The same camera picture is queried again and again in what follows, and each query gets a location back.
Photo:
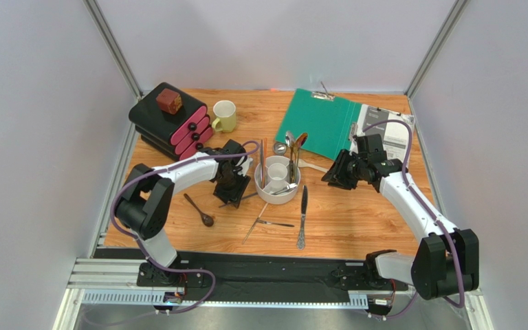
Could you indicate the white divided utensil holder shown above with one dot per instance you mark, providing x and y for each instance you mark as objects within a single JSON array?
[{"x": 273, "y": 179}]

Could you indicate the pale yellow mug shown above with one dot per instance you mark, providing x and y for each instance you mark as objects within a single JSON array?
[{"x": 225, "y": 112}]

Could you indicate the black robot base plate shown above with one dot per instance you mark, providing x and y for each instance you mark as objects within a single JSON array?
[{"x": 265, "y": 279}]

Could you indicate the aluminium frame rail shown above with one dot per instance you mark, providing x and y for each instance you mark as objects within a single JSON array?
[{"x": 111, "y": 278}]

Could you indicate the black pink drawer box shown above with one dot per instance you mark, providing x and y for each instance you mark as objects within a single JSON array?
[{"x": 179, "y": 135}]

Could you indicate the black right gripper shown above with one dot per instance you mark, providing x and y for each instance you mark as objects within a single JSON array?
[{"x": 340, "y": 169}]

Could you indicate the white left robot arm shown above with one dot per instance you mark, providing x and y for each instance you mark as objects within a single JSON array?
[{"x": 140, "y": 208}]

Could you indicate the iridescent blue purple spoon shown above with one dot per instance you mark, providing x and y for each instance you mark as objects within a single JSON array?
[{"x": 301, "y": 139}]

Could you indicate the gold spoon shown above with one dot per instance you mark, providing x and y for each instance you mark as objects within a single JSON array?
[{"x": 292, "y": 161}]

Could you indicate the setup guide booklet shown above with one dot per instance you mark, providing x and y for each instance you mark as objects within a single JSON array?
[{"x": 394, "y": 135}]

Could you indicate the green clipboard folder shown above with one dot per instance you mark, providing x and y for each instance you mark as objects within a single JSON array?
[{"x": 327, "y": 122}]

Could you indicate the small silver fork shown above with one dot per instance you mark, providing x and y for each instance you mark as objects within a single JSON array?
[{"x": 275, "y": 223}]

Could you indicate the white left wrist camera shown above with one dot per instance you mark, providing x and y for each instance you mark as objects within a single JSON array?
[{"x": 245, "y": 164}]

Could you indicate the white plastic spoon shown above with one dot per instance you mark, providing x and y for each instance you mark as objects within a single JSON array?
[{"x": 304, "y": 164}]

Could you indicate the orange chopstick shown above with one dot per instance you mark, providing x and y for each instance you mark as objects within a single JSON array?
[{"x": 263, "y": 162}]

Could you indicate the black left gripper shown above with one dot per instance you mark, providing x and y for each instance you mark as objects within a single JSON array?
[{"x": 235, "y": 194}]

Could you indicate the silver table knife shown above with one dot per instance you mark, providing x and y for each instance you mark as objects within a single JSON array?
[{"x": 303, "y": 210}]

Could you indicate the red brown cube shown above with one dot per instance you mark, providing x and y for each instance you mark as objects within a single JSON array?
[{"x": 169, "y": 101}]

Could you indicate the dark grey chopstick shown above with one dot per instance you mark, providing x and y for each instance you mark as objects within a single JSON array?
[{"x": 245, "y": 197}]

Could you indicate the silver utensils in holder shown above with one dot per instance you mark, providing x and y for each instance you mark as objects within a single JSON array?
[{"x": 287, "y": 189}]

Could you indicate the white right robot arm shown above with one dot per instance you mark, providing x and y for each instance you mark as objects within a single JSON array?
[{"x": 447, "y": 259}]

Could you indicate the silver spoon dark handle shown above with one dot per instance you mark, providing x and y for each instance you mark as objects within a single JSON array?
[{"x": 290, "y": 142}]

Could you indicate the dark brown wooden spoon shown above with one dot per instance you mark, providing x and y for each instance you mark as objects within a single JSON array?
[{"x": 206, "y": 219}]

